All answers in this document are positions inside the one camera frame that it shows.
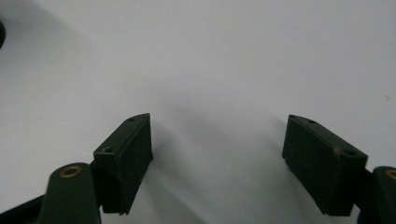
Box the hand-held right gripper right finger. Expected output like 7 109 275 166
281 114 369 217

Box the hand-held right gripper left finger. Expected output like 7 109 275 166
92 112 154 216

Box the black mesh pen holder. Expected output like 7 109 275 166
0 20 7 49

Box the white table mat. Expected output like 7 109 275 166
0 0 396 224

